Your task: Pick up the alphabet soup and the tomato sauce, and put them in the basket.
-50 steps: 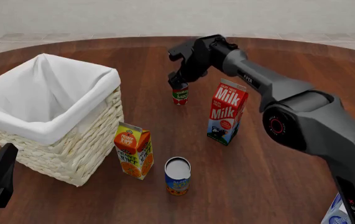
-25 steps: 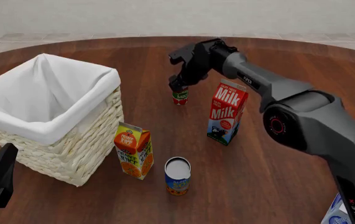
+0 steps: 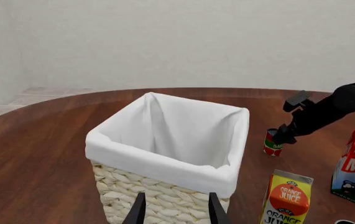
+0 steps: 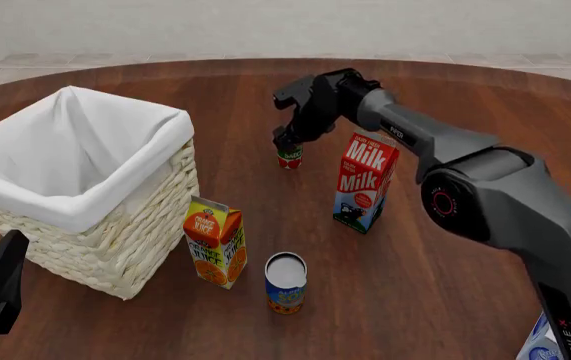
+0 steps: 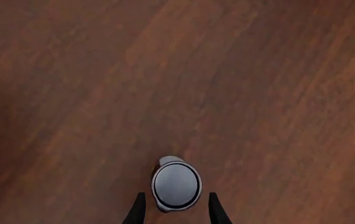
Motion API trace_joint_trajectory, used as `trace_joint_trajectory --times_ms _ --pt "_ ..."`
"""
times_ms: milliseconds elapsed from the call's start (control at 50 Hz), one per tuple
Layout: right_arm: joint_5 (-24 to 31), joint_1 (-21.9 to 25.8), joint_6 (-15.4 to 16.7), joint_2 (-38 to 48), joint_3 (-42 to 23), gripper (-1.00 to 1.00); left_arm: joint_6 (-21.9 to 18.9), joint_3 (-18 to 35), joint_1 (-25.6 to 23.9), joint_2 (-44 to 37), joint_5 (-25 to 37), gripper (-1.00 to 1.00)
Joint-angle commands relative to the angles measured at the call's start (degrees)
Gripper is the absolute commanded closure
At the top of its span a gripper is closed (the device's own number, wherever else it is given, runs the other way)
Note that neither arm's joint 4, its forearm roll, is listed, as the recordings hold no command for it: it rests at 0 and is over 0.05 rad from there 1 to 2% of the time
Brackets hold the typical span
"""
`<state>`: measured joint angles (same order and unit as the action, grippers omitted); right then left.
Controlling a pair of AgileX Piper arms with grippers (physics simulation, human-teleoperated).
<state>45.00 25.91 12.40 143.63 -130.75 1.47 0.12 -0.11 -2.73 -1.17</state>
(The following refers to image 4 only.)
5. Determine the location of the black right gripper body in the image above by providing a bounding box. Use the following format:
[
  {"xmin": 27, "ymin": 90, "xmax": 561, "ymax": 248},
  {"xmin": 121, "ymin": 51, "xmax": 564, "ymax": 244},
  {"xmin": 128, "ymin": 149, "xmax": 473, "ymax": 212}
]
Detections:
[{"xmin": 287, "ymin": 97, "xmax": 340, "ymax": 145}]

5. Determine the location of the orange juice carton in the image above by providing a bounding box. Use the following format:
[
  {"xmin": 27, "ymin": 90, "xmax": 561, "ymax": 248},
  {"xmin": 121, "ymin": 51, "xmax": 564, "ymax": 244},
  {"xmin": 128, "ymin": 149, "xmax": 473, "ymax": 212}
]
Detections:
[{"xmin": 182, "ymin": 195, "xmax": 248, "ymax": 291}]

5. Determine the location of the tomato sauce can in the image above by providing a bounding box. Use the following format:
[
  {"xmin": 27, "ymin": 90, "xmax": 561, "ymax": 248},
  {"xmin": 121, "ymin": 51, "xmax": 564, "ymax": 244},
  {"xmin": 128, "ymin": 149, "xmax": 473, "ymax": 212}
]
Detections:
[{"xmin": 277, "ymin": 143, "xmax": 305, "ymax": 171}]

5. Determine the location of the white cloth basket liner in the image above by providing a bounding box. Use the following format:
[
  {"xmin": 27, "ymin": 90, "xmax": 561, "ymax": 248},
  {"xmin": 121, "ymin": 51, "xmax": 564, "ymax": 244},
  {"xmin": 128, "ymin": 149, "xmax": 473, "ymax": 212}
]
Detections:
[{"xmin": 0, "ymin": 85, "xmax": 196, "ymax": 234}]

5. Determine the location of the blue and white food box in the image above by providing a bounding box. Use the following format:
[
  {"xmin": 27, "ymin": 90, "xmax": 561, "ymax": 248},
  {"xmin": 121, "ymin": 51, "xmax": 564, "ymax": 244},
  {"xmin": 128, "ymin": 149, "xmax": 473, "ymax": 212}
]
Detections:
[{"xmin": 515, "ymin": 309, "xmax": 567, "ymax": 360}]

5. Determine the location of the alphabet soup can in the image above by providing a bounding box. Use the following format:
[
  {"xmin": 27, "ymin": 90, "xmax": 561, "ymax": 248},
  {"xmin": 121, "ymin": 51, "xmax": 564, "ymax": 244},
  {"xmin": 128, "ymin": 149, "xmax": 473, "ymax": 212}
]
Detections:
[{"xmin": 264, "ymin": 251, "xmax": 309, "ymax": 316}]

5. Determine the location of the red and white milk carton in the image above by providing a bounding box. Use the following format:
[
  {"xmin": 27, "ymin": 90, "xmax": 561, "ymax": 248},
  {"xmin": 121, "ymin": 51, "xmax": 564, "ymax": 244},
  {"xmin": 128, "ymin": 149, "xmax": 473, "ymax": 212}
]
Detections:
[{"xmin": 332, "ymin": 128, "xmax": 401, "ymax": 236}]

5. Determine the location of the white wicker basket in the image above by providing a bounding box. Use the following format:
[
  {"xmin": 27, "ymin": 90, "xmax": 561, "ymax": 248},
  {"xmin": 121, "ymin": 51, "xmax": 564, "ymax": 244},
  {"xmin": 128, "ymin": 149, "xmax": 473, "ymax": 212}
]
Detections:
[{"xmin": 0, "ymin": 137, "xmax": 201, "ymax": 301}]

